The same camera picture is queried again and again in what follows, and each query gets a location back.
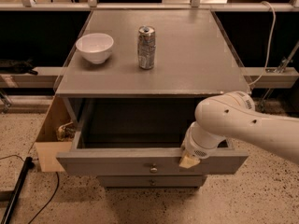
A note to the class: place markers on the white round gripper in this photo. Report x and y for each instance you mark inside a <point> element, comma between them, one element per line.
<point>196,149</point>

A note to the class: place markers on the grey top drawer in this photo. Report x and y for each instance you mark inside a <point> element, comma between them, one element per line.
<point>105,151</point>

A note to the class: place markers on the grey drawer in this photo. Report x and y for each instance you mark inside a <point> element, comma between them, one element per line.
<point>156,181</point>
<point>105,151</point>

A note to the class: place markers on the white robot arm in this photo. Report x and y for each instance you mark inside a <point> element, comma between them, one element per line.
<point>233,115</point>

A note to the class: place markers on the grey bottom drawer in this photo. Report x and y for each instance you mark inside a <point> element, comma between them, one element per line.
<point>156,181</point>

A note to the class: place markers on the grey drawer cabinet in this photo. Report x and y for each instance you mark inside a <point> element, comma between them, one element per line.
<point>192,61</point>

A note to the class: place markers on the open cardboard box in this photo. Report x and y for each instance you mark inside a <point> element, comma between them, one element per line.
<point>47,145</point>

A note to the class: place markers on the crumpled item in box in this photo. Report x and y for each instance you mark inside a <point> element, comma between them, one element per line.
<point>66,132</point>

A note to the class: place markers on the silver drink can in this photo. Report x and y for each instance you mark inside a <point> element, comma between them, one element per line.
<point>146,46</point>

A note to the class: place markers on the clear acrylic guard panel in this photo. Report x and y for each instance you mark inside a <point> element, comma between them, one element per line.
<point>233,28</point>

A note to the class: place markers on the white ceramic bowl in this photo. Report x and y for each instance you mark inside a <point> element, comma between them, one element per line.
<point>95,48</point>

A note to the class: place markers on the black bar on floor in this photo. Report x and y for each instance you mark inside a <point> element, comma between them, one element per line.
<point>12,196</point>

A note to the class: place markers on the black object on ledge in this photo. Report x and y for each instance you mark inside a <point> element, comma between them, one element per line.
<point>8,66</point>

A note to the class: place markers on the metal railing frame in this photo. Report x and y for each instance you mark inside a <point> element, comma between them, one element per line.
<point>215,5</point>

